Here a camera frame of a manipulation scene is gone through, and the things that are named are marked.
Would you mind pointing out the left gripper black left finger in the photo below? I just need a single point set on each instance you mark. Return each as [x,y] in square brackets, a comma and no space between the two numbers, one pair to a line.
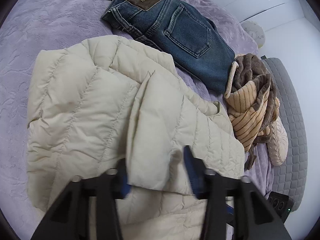
[68,216]

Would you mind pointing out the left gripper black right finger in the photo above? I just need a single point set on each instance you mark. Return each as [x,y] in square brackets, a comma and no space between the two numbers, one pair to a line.
[234,202]

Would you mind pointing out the cream quilted down jacket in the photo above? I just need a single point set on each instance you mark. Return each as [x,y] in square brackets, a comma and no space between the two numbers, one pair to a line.
[109,98]

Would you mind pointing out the grey quilted headboard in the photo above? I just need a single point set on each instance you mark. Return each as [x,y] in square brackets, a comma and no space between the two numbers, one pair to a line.
[290,177]

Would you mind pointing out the cream fluffy pillow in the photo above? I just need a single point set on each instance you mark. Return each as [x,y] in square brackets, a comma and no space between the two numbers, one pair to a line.
[278,144]

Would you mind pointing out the brown striped fleece robe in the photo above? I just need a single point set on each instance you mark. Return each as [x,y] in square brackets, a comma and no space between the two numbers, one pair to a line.
[252,103]

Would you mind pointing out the round white plush cushion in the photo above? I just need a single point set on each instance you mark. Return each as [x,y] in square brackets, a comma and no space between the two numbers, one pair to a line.
[255,31]

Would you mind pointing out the blue denim jeans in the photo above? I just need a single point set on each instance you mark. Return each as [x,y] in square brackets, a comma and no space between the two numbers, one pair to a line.
[177,28]

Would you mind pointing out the white wardrobe doors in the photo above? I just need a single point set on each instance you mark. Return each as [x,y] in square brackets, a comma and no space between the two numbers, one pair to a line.
[250,0]

